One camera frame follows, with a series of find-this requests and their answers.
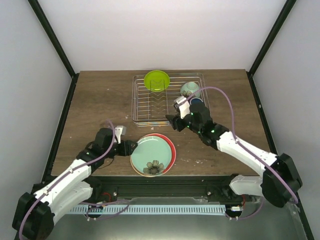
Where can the red rimmed plate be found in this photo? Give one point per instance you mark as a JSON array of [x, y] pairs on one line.
[[173, 152]]

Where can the light blue slotted cable duct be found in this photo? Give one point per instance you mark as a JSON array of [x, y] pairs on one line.
[[178, 209]]

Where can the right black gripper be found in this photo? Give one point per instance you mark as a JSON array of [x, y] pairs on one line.
[[175, 123]]

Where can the wire dish rack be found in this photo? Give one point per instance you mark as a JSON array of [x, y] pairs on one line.
[[149, 109]]

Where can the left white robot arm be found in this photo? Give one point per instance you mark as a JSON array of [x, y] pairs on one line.
[[37, 213]]

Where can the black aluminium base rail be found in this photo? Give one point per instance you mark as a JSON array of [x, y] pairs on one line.
[[214, 188]]

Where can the pale teal floral plate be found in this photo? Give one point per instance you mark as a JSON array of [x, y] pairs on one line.
[[152, 155]]

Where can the pale green ceramic bowl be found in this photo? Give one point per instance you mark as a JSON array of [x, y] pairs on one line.
[[189, 88]]

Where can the lime green plate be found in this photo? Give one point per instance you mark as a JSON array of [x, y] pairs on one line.
[[156, 81]]

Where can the black frame post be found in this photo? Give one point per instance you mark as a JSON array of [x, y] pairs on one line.
[[41, 16], [280, 20]]

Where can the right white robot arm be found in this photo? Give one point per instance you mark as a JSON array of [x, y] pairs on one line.
[[278, 179]]

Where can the right black frame post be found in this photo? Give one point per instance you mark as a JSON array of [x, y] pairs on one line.
[[280, 20]]

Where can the dark blue mug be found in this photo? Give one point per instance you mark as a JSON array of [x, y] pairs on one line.
[[195, 100]]

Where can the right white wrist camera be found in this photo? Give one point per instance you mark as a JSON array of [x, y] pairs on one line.
[[182, 105]]

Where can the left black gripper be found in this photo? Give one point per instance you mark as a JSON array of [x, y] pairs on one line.
[[126, 146]]

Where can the left black frame post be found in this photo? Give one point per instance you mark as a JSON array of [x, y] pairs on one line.
[[41, 16]]

